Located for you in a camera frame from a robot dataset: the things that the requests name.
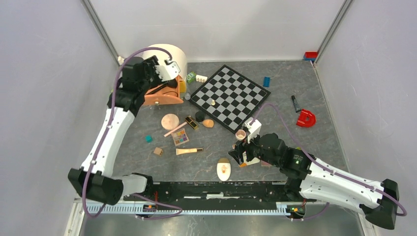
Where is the white round drawer organizer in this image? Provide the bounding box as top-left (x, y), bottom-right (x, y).
top-left (141, 44), bottom-right (188, 94)

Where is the small teal cube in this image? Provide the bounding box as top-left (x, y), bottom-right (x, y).
top-left (145, 135), bottom-right (153, 143)

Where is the pink lip pencil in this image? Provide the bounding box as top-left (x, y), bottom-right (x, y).
top-left (164, 122), bottom-right (187, 137)

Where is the small wooden cube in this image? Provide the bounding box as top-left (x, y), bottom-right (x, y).
top-left (153, 147), bottom-right (164, 156)

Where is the colourful eyeshadow palette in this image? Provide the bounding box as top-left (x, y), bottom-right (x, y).
top-left (171, 128), bottom-right (189, 146)

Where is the pink brown blush palette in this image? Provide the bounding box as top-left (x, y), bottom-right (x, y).
top-left (261, 161), bottom-right (271, 167)

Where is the blue lego brick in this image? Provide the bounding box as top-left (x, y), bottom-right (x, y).
top-left (263, 77), bottom-right (270, 88)

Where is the black tube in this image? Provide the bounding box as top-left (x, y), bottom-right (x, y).
top-left (291, 95), bottom-right (301, 113)

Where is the black fan brush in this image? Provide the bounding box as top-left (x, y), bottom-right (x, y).
top-left (162, 79), bottom-right (178, 89)

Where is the beige makeup sponge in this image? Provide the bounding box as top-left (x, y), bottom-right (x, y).
top-left (202, 119), bottom-right (214, 128)

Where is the small round pink jar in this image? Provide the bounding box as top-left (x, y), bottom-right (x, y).
top-left (235, 129), bottom-right (246, 141)

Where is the red blue bricks corner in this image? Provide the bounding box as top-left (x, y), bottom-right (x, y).
top-left (303, 51), bottom-right (318, 61)

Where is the black grey chessboard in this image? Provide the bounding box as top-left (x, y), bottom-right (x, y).
top-left (190, 65), bottom-right (271, 133)

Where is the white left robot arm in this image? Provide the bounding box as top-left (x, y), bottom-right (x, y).
top-left (67, 56), bottom-right (181, 206)

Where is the green toy block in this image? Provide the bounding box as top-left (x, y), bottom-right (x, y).
top-left (186, 71), bottom-right (197, 83)

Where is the round pink compact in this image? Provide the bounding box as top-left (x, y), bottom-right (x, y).
top-left (161, 114), bottom-right (179, 131)

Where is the black mounting rail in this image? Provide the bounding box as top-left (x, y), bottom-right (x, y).
top-left (142, 181), bottom-right (305, 211)

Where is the wooden handle makeup brush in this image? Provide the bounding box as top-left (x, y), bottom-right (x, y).
top-left (176, 148), bottom-right (204, 155)

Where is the white lego brick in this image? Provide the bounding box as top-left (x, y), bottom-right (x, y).
top-left (195, 75), bottom-right (208, 83)

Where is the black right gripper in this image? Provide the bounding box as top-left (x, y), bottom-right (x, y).
top-left (228, 129), bottom-right (280, 168)

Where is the white orange sachet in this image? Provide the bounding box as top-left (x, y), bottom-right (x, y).
top-left (239, 152), bottom-right (260, 167)

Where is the red letter D toy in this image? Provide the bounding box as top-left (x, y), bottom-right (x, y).
top-left (296, 109), bottom-right (316, 128)

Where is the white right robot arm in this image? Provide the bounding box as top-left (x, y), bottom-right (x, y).
top-left (228, 133), bottom-right (399, 230)

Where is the black round cap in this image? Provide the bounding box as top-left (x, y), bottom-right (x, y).
top-left (195, 111), bottom-right (205, 122)

